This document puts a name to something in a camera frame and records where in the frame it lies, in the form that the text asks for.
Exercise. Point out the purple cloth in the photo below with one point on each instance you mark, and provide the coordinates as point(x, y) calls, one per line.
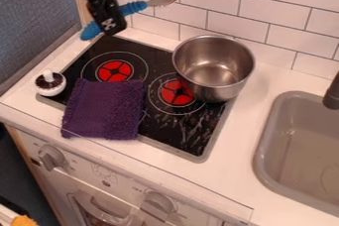
point(103, 109)

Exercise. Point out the silver pot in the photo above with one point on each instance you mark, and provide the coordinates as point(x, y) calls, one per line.
point(212, 68)

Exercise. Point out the white and brown toy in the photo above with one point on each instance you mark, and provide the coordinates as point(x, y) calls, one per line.
point(50, 84)

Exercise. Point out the toy sink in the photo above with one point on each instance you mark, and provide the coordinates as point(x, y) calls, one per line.
point(300, 150)

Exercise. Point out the tap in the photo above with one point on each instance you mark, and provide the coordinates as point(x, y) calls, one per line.
point(332, 96)

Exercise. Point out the toy stove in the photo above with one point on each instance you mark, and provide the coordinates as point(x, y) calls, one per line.
point(185, 127)

